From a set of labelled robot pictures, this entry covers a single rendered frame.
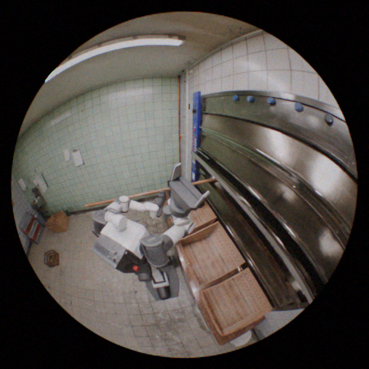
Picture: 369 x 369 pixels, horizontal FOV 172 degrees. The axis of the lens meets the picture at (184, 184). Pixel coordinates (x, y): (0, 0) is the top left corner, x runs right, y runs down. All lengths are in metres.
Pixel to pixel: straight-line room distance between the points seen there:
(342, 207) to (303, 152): 0.32
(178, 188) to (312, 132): 0.64
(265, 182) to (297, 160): 0.27
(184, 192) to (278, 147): 0.56
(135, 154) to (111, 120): 0.78
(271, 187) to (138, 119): 2.02
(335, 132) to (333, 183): 0.21
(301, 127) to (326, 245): 0.59
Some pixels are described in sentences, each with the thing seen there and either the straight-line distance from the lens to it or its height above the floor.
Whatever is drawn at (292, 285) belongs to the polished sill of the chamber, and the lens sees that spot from 1.04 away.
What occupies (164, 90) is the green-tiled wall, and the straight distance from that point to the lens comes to 2.18.
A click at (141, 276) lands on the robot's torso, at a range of 0.94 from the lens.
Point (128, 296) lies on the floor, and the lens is 2.08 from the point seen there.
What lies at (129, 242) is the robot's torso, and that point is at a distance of 0.61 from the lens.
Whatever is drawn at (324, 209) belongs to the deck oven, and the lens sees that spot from 0.67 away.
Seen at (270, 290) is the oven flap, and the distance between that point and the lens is 1.19.
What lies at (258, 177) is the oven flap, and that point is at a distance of 0.81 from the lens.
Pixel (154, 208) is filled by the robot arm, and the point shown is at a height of 1.24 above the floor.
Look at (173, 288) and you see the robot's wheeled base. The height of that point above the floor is 0.17.
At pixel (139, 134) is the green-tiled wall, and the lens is 2.14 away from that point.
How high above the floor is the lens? 1.90
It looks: 37 degrees down
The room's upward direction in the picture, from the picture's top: straight up
